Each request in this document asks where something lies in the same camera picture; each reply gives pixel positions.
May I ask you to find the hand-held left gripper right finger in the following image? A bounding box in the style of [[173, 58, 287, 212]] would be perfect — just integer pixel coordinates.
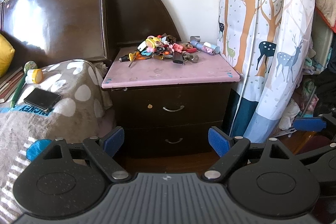
[[203, 126, 292, 183]]

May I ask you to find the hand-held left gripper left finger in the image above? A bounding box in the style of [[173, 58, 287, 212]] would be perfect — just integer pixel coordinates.
[[42, 127, 132, 183]]

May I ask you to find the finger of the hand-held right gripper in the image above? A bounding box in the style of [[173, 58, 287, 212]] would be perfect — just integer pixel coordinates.
[[293, 113, 336, 135], [298, 142, 336, 165]]

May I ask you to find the dark drawer with tan sticker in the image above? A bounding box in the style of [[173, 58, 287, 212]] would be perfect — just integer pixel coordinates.
[[112, 89, 231, 128]]

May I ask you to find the plain dark drawer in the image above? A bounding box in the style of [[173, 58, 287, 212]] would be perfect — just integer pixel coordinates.
[[123, 122, 229, 155]]

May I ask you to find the pile of clothes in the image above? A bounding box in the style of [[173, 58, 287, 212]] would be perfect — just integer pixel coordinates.
[[278, 38, 336, 135]]

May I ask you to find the grey spotted blanket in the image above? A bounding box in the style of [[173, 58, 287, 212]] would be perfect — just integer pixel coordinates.
[[0, 59, 116, 224]]

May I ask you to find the dark wooden nightstand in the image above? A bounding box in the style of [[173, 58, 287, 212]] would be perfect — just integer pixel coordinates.
[[102, 43, 240, 159]]

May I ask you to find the deer print wardrobe cover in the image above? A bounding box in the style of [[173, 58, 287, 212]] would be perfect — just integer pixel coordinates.
[[217, 0, 315, 143]]

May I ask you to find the black smartphone in case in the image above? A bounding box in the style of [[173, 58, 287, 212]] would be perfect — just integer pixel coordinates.
[[24, 88, 61, 112]]

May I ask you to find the pink nightstand cover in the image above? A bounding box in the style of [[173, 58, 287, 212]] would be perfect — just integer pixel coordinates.
[[102, 44, 240, 89]]

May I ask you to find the metal clamp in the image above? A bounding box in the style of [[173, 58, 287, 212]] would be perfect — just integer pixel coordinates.
[[182, 52, 199, 65]]

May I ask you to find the white roll with blue end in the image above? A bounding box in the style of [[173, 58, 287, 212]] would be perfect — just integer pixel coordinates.
[[203, 42, 219, 54]]

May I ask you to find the white jar with yellow lid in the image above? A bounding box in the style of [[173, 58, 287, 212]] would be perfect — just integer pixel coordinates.
[[24, 69, 44, 84]]

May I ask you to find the yellow plastic toy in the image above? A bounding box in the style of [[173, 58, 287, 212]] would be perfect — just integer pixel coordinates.
[[145, 35, 162, 48]]

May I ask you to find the green stick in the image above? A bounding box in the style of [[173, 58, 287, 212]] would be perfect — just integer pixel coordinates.
[[10, 73, 28, 108]]

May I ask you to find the stack of books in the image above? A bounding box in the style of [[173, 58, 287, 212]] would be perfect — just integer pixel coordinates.
[[0, 67, 25, 103]]

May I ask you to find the dark wooden headboard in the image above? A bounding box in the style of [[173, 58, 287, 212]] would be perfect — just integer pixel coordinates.
[[0, 0, 181, 62]]

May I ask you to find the yellow pillow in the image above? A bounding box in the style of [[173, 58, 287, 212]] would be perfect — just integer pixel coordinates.
[[0, 34, 16, 77]]

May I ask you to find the orange handled screwdriver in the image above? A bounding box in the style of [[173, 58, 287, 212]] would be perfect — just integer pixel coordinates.
[[128, 51, 141, 67]]

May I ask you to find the blue handled tool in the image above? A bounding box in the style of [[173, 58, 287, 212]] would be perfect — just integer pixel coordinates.
[[190, 35, 208, 49]]

